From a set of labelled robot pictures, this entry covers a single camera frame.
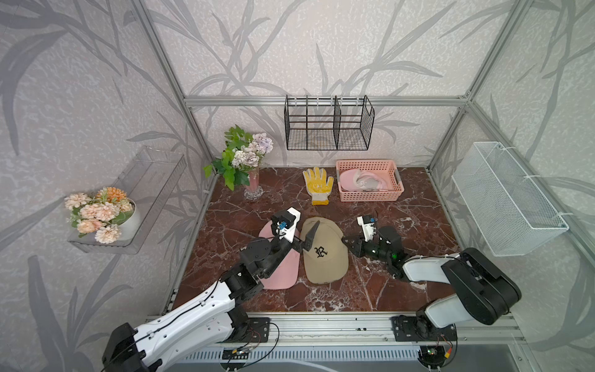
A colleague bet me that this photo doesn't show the black wire wall basket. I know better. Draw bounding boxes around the black wire wall basket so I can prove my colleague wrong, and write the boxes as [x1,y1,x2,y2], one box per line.
[284,95,376,151]

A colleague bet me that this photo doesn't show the yellow white work glove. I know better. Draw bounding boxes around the yellow white work glove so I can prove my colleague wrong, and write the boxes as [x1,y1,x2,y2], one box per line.
[302,167,334,206]

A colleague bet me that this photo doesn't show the white mesh wall basket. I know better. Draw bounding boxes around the white mesh wall basket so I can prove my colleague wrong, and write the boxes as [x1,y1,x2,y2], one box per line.
[452,142,570,257]

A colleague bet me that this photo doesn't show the white pot peach flowers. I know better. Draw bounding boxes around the white pot peach flowers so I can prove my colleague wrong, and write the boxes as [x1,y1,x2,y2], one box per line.
[64,187,141,245]

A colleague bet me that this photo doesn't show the beige baseball cap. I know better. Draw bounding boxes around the beige baseball cap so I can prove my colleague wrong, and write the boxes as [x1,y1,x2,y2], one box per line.
[302,217,349,285]

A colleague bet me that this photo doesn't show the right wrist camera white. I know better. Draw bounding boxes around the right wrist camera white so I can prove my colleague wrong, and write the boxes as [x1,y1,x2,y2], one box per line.
[356,215,377,242]

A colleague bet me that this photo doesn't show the pink glass vase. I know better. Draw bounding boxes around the pink glass vase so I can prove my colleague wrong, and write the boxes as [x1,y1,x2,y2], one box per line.
[244,167,263,201]

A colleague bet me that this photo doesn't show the pink plastic basket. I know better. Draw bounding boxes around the pink plastic basket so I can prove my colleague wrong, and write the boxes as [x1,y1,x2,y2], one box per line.
[336,159,404,202]

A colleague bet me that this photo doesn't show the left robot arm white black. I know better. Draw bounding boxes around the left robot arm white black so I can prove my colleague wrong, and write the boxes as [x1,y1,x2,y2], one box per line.
[102,228,317,371]

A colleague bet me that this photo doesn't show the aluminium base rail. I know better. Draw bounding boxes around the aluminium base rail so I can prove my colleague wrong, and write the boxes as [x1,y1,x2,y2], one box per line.
[248,312,526,347]

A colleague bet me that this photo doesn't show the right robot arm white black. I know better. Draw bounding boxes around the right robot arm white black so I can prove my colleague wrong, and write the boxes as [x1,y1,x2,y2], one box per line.
[342,224,522,333]

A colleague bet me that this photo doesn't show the purple white flower bouquet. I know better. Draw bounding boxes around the purple white flower bouquet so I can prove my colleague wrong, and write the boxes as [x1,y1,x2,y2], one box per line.
[203,126,274,191]

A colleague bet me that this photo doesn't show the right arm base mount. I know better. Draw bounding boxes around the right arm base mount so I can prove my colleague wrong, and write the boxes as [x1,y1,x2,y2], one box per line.
[390,315,458,343]

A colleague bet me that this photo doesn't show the clear acrylic wall shelf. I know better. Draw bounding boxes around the clear acrylic wall shelf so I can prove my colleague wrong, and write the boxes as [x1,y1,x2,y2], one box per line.
[68,146,187,255]

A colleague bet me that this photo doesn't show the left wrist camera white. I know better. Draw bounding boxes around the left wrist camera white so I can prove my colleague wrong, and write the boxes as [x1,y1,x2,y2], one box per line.
[271,207,301,243]

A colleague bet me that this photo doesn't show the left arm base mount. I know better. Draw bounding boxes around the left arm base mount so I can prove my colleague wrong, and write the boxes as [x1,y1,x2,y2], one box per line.
[225,317,271,343]

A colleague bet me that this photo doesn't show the pink flat mat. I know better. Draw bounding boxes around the pink flat mat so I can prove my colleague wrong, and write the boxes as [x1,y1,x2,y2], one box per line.
[260,249,301,291]

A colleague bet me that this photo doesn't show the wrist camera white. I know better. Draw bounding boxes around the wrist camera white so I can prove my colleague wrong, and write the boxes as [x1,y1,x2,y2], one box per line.
[271,207,301,243]
[356,215,377,242]

